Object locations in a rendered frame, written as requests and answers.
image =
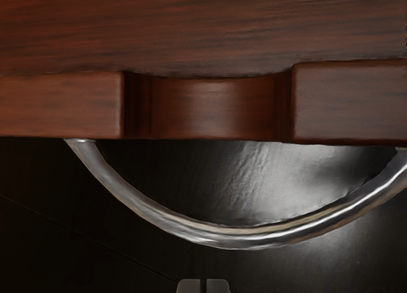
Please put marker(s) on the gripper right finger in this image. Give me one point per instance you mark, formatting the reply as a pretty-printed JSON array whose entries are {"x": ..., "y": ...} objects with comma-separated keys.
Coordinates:
[{"x": 217, "y": 287}]

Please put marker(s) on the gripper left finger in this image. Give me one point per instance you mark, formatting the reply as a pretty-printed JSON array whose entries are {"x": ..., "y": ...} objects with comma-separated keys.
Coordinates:
[{"x": 190, "y": 287}]

